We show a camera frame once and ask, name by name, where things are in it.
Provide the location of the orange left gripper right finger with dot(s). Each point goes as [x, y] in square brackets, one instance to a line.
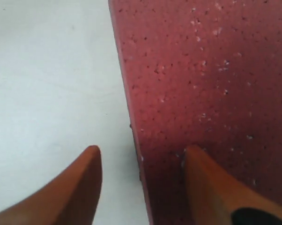
[217, 198]

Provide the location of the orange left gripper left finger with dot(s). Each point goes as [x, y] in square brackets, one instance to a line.
[69, 199]

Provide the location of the red brick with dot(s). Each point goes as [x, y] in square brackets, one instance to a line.
[204, 72]

